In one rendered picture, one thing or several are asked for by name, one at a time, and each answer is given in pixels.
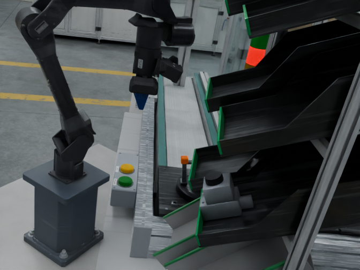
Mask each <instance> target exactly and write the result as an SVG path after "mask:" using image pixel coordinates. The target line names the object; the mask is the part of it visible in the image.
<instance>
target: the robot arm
mask: <svg viewBox="0 0 360 270"><path fill-rule="evenodd" d="M74 6H75V7H77V6H79V7H89V8H105V9H122V10H130V11H134V12H137V13H136V14H135V15H134V16H133V17H132V18H130V19H129V21H128V22H129V23H131V24H132V25H134V26H136V27H137V36H136V47H135V51H134V62H133V72H132V73H134V74H136V76H132V78H131V80H130V85H129V91H130V92H131V93H134V97H135V99H136V102H137V105H138V108H139V110H143V109H144V106H145V104H146V101H147V98H148V96H149V95H157V94H158V88H159V84H158V82H157V79H156V78H155V77H159V75H161V76H163V77H165V78H167V79H169V80H171V81H172V82H174V83H177V82H178V80H179V79H180V77H181V75H182V73H183V68H182V67H181V65H179V64H178V58H177V57H175V56H173V55H172V56H171V57H170V58H168V59H167V58H164V57H163V56H162V54H163V52H162V51H160V50H161V42H162V41H163V42H164V43H165V45H166V46H169V47H190V46H192V44H193V43H194V40H195V33H194V26H193V24H192V20H193V19H192V18H190V17H188V16H183V17H176V16H175V14H174V12H173V10H172V8H171V6H170V0H37V1H36V2H34V3H33V4H32V5H31V6H28V7H24V8H22V9H21V10H20V11H19V12H18V13H17V15H16V17H15V22H16V26H17V28H18V29H19V31H20V33H21V34H22V36H23V37H24V39H25V40H26V42H27V43H28V45H29V47H30V48H31V50H32V51H33V53H34V54H35V56H36V57H37V60H38V62H39V65H40V67H41V70H42V72H43V74H44V77H45V79H46V81H47V84H48V87H49V88H50V91H51V93H52V96H53V98H54V100H55V103H56V105H57V108H58V111H59V115H60V123H61V128H62V129H61V130H59V131H58V132H57V133H56V134H55V135H54V136H53V137H52V140H53V142H54V144H55V146H56V148H55V149H54V169H53V170H51V171H49V172H48V174H49V175H50V176H52V177H54V178H56V179H57V180H59V181H61V182H63V183H64V184H70V183H72V182H74V181H76V180H78V179H80V178H82V177H83V176H85V175H86V172H85V171H83V167H84V162H83V159H84V157H85V155H86V153H87V151H88V149H89V148H90V147H91V146H92V144H93V143H94V136H93V135H94V134H96V133H95V131H94V130H93V128H92V123H91V119H90V118H89V117H88V115H87V114H86V113H85V111H84V110H83V109H82V110H80V111H78V108H77V107H76V104H75V102H74V99H73V97H72V94H71V92H70V89H69V86H68V83H67V82H66V79H65V76H64V73H63V71H62V68H61V66H60V63H59V61H58V57H57V55H56V43H55V37H54V31H53V29H54V28H56V27H57V26H58V25H59V24H60V23H61V21H62V20H63V19H64V17H65V16H66V14H67V13H68V12H69V10H70V9H72V8H73V7H74ZM139 13H140V14H144V15H147V16H150V17H154V18H159V19H161V20H163V22H157V21H156V20H155V19H154V18H149V17H142V15H140V14H139ZM153 76H154V77H153Z"/></svg>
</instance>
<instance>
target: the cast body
mask: <svg viewBox="0 0 360 270"><path fill-rule="evenodd" d="M202 191H203V192H202V193H201V200H200V210H201V213H202V217H203V219H204V221H208V220H215V219H222V218H229V217H233V216H240V215H242V209H247V208H254V205H253V200H252V196H251V195H247V196H240V193H239V189H238V187H237V186H236V187H234V184H233V179H232V176H231V173H230V172H225V173H221V172H219V171H213V172H210V173H208V174H207V175H206V176H205V177H204V183H203V188H202Z"/></svg>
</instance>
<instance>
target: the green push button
mask: <svg viewBox="0 0 360 270"><path fill-rule="evenodd" d="M118 183H119V185H121V186H130V185H132V179H131V178H130V177H128V176H122V177H120V178H119V179H118Z"/></svg>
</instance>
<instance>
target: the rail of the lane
mask: <svg viewBox="0 0 360 270"><path fill-rule="evenodd" d="M153 154H154V97H150V99H149V98H147V101H146V104H145V106H144V109H143V110H142V117H141V129H140V142H139V169H138V183H137V194H136V202H135V206H134V210H133V222H132V235H131V247H130V257H134V258H146V259H147V256H148V249H149V244H150V240H151V233H152V218H153V198H156V194H157V181H153Z"/></svg>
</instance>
